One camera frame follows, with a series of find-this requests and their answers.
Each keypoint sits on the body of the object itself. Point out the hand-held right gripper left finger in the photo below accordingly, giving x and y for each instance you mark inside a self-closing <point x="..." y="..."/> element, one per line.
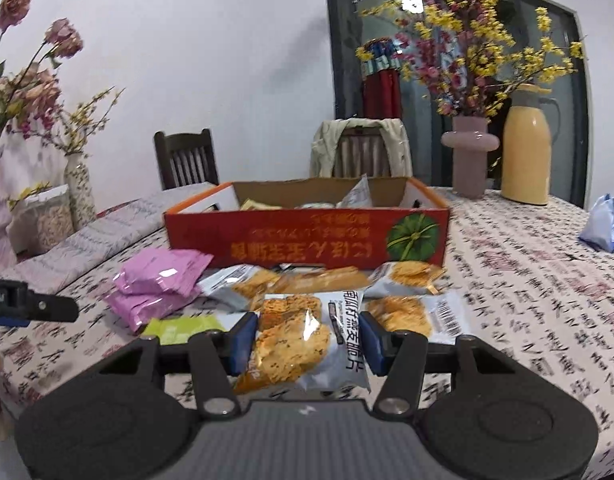
<point x="244" y="342"/>

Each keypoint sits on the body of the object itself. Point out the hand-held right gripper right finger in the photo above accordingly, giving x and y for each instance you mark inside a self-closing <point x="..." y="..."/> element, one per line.
<point x="372" y="342"/>

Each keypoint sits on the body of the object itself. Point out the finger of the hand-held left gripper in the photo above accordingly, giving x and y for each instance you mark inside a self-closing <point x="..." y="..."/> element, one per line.
<point x="54" y="307"/>

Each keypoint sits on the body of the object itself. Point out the lime green snack packet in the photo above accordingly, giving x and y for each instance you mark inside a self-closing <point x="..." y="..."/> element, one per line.
<point x="177" y="331"/>

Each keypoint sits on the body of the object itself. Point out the pink snack packet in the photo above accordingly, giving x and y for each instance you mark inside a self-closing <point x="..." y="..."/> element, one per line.
<point x="147" y="310"/>
<point x="162" y="270"/>

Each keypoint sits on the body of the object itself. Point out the orange pumpkin-print cardboard box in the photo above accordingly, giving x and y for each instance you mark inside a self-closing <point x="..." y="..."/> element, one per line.
<point x="287" y="230"/>

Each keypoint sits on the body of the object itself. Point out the silver snack packet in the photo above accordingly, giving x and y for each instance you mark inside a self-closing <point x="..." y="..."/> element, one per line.
<point x="357" y="195"/>

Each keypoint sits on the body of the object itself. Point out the grey patterned cloth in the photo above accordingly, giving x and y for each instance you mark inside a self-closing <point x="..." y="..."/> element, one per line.
<point x="102" y="240"/>

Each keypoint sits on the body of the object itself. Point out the clear white-lidded food container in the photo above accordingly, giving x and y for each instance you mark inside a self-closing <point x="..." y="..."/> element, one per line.
<point x="44" y="225"/>

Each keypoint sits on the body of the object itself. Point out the small floral ceramic vase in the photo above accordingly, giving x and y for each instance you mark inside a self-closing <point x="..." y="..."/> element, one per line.
<point x="80" y="190"/>

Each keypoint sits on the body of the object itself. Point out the slatted wooden chair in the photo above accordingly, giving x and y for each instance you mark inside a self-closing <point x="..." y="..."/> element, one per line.
<point x="362" y="155"/>

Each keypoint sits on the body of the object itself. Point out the yellow blossom sprigs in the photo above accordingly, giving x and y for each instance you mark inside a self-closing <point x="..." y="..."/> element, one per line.
<point x="82" y="120"/>

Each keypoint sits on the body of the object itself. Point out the dark wooden chair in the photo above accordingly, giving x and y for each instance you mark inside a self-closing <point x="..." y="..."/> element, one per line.
<point x="187" y="160"/>

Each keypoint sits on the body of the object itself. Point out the chair with beige jacket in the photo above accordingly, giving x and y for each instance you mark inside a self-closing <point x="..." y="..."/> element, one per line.
<point x="327" y="145"/>

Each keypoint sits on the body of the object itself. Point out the pink glass vase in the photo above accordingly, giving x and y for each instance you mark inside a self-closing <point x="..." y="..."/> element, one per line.
<point x="469" y="160"/>

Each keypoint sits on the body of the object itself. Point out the yellow thermos jug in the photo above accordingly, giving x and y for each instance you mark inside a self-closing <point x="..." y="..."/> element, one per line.
<point x="527" y="155"/>

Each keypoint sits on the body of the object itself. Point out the red hanging garment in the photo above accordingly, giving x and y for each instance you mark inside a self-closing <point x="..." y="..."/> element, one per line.
<point x="382" y="95"/>

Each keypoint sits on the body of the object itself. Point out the blue and white plastic bag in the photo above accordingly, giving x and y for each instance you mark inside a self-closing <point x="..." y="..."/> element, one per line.
<point x="607" y="225"/>

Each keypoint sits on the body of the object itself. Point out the dried pink roses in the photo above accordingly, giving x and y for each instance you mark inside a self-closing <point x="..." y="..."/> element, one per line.
<point x="62" y="40"/>

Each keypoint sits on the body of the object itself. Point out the dark framed glass door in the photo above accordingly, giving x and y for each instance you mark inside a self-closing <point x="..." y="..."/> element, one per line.
<point x="347" y="60"/>

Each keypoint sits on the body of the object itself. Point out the yellow and pink flower bouquet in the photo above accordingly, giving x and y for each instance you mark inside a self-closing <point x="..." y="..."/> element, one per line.
<point x="467" y="60"/>

